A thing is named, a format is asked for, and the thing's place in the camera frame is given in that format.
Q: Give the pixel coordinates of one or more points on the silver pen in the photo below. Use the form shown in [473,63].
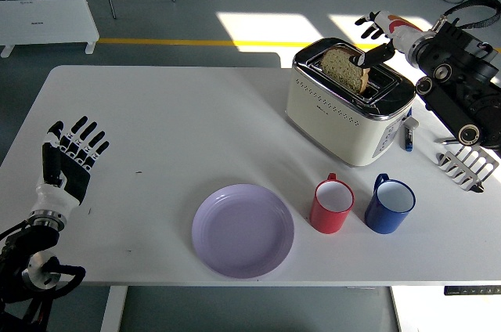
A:
[444,140]

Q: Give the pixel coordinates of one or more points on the blue marker pen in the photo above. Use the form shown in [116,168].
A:
[408,140]

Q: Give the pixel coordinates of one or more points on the white panel heater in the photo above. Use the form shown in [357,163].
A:
[43,15]

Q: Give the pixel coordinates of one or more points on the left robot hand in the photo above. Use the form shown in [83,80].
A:
[70,175]

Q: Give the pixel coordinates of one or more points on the black table control panel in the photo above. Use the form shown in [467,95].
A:
[469,291]

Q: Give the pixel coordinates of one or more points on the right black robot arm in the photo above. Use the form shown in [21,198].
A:
[458,69]

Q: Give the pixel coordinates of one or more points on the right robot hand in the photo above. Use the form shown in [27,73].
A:
[399,30]

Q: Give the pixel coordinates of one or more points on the purple plate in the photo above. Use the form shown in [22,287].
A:
[242,232]

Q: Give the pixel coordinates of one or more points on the brown bread slice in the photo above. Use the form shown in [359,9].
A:
[340,69]

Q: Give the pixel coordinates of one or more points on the silver metal toast rack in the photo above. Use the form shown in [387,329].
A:
[466,169]

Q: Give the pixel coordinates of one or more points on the cream and chrome toaster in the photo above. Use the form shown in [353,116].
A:
[332,120]

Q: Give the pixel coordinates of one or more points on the red enamel mug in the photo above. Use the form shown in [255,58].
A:
[326,220]

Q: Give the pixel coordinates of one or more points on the blue enamel mug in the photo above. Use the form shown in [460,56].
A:
[383,222]

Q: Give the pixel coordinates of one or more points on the white table leg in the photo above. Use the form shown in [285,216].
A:
[395,308]
[114,308]

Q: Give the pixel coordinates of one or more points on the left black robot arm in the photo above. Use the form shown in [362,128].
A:
[23,246]

